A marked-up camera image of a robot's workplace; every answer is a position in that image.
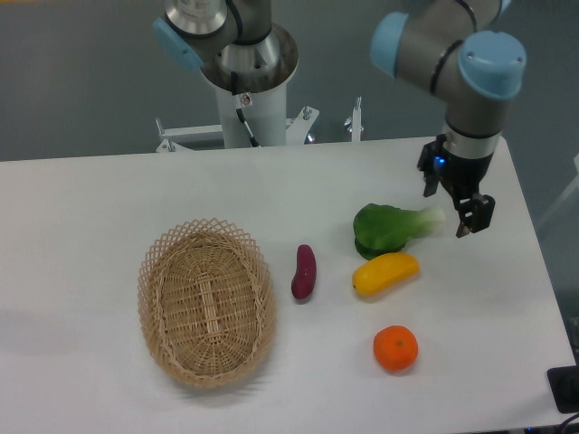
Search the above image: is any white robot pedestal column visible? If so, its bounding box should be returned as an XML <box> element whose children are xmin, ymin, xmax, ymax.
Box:
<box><xmin>215</xmin><ymin>84</ymin><xmax>287</xmax><ymax>149</ymax></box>

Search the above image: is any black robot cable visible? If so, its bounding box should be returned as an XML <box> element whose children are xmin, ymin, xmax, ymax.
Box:
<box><xmin>230</xmin><ymin>71</ymin><xmax>261</xmax><ymax>148</ymax></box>

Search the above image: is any yellow mango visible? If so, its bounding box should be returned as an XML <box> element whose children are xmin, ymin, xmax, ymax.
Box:
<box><xmin>352</xmin><ymin>252</ymin><xmax>421</xmax><ymax>297</ymax></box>

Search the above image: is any green bok choy vegetable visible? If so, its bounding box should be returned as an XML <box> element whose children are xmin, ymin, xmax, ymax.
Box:
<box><xmin>353</xmin><ymin>203</ymin><xmax>446</xmax><ymax>260</ymax></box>

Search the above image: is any white bracket with bolt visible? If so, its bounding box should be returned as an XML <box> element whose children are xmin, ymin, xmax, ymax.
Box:
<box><xmin>344</xmin><ymin>96</ymin><xmax>364</xmax><ymax>142</ymax></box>

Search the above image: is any black device at edge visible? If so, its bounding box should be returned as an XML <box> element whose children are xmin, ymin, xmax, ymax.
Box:
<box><xmin>546</xmin><ymin>365</ymin><xmax>578</xmax><ymax>414</ymax></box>

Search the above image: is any woven wicker basket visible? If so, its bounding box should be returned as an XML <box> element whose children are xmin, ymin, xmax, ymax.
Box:
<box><xmin>138</xmin><ymin>218</ymin><xmax>277</xmax><ymax>389</ymax></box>

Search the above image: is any white metal base frame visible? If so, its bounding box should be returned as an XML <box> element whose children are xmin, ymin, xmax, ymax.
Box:
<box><xmin>155</xmin><ymin>106</ymin><xmax>320</xmax><ymax>153</ymax></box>

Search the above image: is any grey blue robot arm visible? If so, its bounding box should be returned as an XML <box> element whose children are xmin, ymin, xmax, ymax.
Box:
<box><xmin>153</xmin><ymin>1</ymin><xmax>527</xmax><ymax>236</ymax></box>

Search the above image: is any purple sweet potato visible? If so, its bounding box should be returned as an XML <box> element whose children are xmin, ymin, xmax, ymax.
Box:
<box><xmin>290</xmin><ymin>244</ymin><xmax>318</xmax><ymax>301</ymax></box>

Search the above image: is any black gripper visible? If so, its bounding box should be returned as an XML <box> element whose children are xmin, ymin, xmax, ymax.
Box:
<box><xmin>417</xmin><ymin>133</ymin><xmax>495</xmax><ymax>238</ymax></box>

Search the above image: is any orange tangerine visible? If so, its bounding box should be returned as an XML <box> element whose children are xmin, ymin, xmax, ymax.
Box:
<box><xmin>373</xmin><ymin>325</ymin><xmax>419</xmax><ymax>373</ymax></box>

